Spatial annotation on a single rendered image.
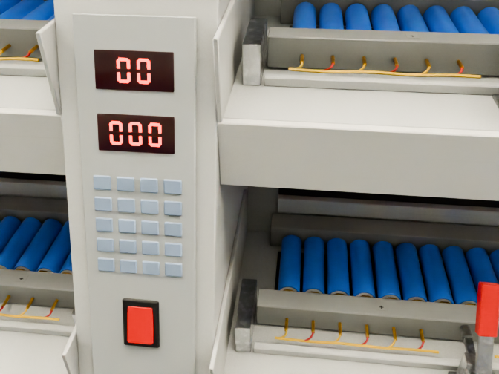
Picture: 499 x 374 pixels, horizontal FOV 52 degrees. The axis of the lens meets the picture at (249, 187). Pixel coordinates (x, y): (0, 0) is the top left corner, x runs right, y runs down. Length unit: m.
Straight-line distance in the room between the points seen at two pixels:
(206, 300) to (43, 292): 0.16
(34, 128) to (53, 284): 0.16
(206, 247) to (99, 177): 0.08
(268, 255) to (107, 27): 0.26
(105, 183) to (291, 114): 0.12
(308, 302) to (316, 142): 0.15
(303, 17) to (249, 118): 0.12
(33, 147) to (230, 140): 0.13
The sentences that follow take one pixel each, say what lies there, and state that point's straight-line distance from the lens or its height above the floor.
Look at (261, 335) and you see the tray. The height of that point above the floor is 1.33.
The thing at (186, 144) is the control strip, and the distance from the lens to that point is 0.30.
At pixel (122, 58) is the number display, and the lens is 0.31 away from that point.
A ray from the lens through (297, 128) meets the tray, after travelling 0.30.
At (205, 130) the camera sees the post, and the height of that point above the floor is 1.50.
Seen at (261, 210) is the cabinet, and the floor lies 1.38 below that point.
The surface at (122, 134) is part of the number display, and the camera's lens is 0.31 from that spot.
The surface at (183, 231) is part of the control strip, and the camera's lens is 0.32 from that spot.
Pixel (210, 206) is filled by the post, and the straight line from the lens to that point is 0.32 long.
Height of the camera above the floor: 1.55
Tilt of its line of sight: 16 degrees down
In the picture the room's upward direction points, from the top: 2 degrees clockwise
